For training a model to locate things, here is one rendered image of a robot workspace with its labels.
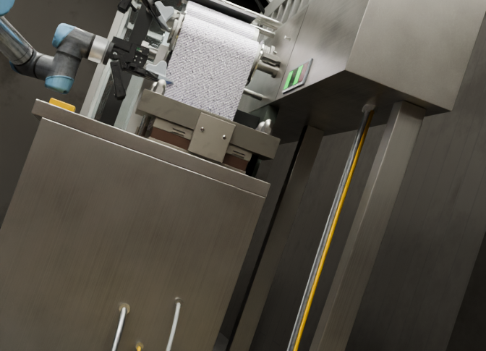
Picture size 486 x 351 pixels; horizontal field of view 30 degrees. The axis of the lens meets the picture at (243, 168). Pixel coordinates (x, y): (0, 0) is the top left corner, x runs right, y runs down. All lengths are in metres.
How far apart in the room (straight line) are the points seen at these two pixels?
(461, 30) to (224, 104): 0.93
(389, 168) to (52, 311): 0.97
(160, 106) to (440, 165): 2.29
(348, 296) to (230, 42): 1.03
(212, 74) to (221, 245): 0.55
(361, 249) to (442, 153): 2.60
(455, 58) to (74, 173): 1.03
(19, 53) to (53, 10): 4.02
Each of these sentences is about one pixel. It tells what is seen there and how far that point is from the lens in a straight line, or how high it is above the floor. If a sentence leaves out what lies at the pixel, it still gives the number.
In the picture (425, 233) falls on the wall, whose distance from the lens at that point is 4.42.
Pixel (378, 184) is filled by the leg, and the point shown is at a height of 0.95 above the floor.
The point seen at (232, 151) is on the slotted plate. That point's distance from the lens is 2.51.
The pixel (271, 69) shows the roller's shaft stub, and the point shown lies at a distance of 2.78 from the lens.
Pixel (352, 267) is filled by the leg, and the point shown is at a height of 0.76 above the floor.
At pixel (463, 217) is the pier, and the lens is 3.80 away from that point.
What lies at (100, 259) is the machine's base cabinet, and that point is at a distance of 2.42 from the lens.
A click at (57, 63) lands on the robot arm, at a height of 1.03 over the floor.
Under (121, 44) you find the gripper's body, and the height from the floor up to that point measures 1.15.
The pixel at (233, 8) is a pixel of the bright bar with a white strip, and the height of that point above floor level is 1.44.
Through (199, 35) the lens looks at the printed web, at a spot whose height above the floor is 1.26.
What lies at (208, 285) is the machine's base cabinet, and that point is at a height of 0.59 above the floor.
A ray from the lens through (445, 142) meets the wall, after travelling 4.57.
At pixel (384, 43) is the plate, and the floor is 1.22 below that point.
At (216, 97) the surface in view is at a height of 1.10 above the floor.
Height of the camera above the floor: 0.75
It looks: 4 degrees up
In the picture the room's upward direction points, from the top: 19 degrees clockwise
